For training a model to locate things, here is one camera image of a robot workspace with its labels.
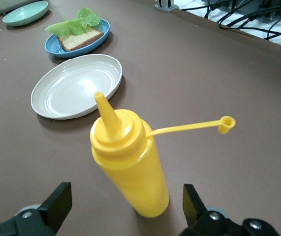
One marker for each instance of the yellow squeeze bottle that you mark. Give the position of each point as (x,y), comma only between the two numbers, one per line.
(135,172)

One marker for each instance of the beige round plate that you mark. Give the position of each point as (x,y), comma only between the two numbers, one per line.
(76,88)

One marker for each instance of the brown bread slice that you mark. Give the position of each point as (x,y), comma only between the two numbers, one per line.
(81,40)

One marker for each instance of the green lettuce leaf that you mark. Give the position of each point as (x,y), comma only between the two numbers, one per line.
(71,25)

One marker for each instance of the green round plate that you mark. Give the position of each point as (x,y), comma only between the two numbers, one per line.
(24,14)

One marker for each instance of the beige chrome toaster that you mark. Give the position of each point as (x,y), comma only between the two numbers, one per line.
(7,5)

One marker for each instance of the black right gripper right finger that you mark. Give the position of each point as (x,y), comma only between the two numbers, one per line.
(192,206)

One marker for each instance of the blue round plate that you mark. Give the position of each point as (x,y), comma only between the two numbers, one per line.
(54,49)

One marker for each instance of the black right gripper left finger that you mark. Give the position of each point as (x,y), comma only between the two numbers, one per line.
(59,206)

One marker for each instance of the grey metal table bracket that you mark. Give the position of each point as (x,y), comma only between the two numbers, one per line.
(166,6)

